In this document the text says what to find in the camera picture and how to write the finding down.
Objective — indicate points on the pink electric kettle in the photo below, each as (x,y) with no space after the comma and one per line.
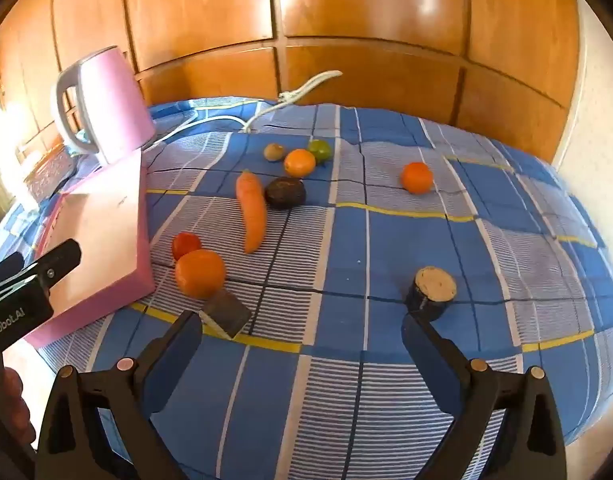
(114,105)

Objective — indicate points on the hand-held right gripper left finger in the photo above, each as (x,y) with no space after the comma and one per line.
(180,344)

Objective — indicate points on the red tomato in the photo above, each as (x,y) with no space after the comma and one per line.
(185,244)

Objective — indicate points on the green lime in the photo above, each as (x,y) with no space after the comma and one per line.
(321,149)

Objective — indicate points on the carrot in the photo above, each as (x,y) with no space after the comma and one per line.
(252,210)

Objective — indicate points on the large orange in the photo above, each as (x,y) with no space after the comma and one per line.
(200,274)

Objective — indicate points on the patterned tissue box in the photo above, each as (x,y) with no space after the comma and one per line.
(49,172)

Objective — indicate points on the person's left hand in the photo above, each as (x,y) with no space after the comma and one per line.
(15,390)

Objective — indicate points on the dark avocado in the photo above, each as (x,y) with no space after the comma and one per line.
(285,193)

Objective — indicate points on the kiwi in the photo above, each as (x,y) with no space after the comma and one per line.
(274,152)

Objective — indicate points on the blue plaid cloth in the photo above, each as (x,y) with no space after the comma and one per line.
(366,260)

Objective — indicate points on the eggplant piece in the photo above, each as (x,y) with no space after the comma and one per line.
(434,287)
(229,312)

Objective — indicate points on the small orange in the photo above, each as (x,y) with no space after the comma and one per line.
(417,178)
(300,163)

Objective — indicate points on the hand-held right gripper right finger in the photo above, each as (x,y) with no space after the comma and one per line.
(427,355)

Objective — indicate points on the pink shallow box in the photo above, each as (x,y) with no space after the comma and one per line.
(101,240)

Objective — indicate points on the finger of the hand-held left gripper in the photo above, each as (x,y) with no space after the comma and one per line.
(56,264)

